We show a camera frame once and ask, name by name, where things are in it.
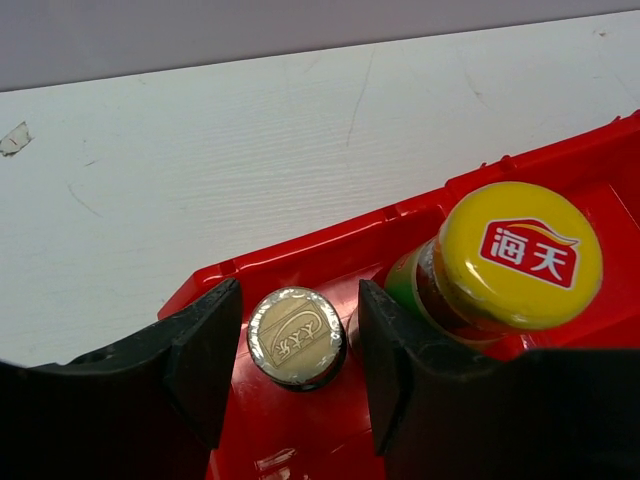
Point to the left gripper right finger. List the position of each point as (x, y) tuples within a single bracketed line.
[(441, 410)]

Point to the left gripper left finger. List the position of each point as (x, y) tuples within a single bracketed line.
[(149, 406)]

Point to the small yellow-label dark bottle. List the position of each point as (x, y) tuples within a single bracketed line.
[(296, 338)]

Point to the yellow-cap sauce bottle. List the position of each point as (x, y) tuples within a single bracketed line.
[(510, 258)]

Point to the red four-compartment plastic tray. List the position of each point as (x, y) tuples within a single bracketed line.
[(270, 432)]

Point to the small white tape scrap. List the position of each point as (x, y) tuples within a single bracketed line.
[(16, 140)]

